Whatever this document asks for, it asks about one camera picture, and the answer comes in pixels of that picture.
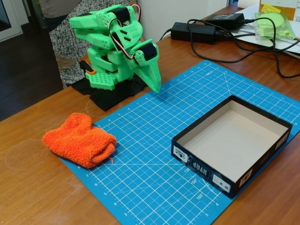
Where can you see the green gripper black servo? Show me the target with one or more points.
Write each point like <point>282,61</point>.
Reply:
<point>152,70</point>

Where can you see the orange fluffy cloth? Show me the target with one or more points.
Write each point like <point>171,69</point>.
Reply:
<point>79,141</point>

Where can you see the blue cutting mat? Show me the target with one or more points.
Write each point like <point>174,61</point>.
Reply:
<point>150,150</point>

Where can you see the black orange table clamp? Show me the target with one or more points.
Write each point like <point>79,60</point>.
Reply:
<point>87,68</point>

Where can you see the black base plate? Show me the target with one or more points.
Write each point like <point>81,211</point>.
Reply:
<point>107,98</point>

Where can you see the large black power adapter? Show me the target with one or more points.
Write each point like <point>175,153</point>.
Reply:
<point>193,31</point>

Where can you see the black cardboard box tray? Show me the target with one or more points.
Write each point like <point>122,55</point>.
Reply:
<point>228,143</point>

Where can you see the white door frame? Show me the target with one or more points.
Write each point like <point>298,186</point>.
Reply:
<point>14,30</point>

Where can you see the green 3D-printed robot arm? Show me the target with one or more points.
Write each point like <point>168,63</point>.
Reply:
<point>127,30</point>

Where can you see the white paper sheets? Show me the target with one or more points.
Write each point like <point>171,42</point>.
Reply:
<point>288,45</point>

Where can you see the cardboard box yellow label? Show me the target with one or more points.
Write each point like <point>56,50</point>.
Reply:
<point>288,8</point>

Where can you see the flat black power adapter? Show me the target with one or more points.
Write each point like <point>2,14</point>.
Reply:
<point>225,20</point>

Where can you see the bag of green printed parts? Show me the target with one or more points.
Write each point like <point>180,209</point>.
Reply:
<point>274,27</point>

